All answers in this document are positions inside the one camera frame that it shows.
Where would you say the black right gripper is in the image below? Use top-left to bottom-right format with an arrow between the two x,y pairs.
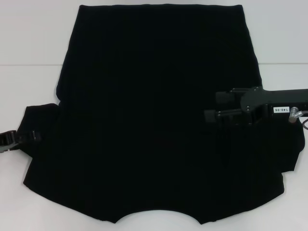
204,86 -> 308,126

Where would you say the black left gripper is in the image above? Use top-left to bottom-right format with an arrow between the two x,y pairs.
0,129 -> 44,154

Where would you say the black shirt with FREE print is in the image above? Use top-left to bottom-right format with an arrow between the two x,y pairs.
22,3 -> 306,226

